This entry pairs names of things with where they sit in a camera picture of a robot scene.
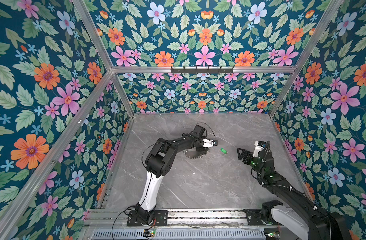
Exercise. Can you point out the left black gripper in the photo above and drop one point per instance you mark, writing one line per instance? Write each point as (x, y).
(202, 137)

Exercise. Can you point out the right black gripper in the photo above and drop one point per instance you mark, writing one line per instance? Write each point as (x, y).
(249, 155)

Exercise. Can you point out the metal key organizer red handle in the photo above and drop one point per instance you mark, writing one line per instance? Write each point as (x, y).
(195, 153)

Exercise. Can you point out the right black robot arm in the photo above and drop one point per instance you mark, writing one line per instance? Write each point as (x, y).
(293, 209)

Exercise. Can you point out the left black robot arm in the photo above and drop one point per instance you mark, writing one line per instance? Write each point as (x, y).
(159, 162)

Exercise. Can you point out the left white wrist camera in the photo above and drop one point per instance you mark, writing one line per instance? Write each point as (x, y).
(209, 143)

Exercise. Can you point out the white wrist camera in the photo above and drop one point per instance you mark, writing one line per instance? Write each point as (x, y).
(259, 146)
(209, 143)

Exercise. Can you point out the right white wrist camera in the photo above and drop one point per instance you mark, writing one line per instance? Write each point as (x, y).
(259, 146)

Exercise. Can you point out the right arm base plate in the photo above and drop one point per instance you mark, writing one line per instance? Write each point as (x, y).
(254, 218)

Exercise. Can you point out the black hook rail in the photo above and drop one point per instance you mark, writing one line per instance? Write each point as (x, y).
(201, 70)

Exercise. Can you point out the white perforated cable duct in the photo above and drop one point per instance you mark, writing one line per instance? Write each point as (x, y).
(178, 234)

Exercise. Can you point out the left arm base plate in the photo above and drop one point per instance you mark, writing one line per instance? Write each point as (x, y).
(147, 219)

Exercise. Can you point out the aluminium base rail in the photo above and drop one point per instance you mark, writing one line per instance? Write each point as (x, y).
(233, 218)

